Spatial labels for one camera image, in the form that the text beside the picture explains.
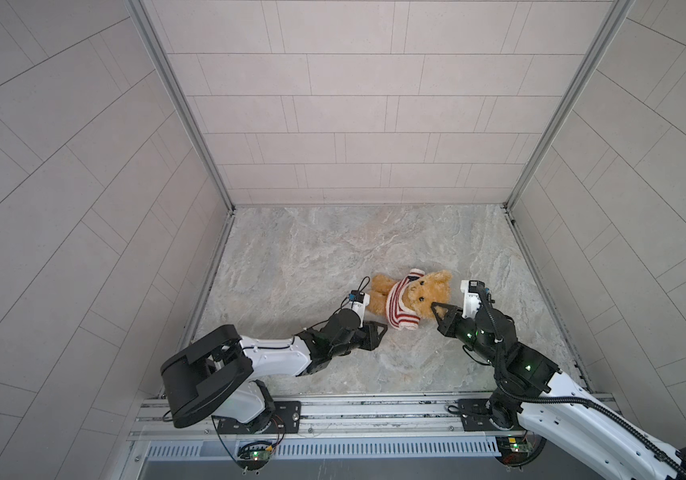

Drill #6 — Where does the red white striped knit sweater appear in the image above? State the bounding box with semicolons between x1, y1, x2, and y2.
385;269;425;330

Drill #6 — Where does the tan plush teddy bear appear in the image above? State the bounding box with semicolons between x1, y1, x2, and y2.
366;270;452;322

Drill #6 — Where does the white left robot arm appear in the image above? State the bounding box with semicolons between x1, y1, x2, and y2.
160;308;388;429

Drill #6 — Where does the white ventilation grille strip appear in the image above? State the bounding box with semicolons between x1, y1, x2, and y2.
146;436;501;461

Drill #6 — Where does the right circuit board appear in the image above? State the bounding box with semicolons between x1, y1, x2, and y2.
495;436;531;467

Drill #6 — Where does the circuit board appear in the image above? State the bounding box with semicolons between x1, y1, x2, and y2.
495;436;531;467
236;440;276;472

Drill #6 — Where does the left circuit board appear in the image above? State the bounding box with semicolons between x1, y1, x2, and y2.
236;440;276;472

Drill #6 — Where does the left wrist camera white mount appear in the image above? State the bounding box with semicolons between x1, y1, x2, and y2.
343;290;370;323

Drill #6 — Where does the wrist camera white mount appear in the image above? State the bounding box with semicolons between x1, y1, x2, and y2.
460;280;487;320
343;290;370;323

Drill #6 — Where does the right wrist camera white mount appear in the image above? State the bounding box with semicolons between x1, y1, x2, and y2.
460;280;487;320

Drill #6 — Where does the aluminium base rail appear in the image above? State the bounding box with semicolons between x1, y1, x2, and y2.
129;392;522;440

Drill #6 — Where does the black corrugated cable conduit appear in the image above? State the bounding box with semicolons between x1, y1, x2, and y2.
477;286;686;480

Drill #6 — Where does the aluminium corner post right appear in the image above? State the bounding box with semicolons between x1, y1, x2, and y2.
503;0;635;210

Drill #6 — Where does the aluminium corner post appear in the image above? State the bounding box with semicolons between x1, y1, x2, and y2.
503;0;635;210
126;0;236;212

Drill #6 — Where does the aluminium corner post left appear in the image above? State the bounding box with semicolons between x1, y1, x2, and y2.
126;0;236;212

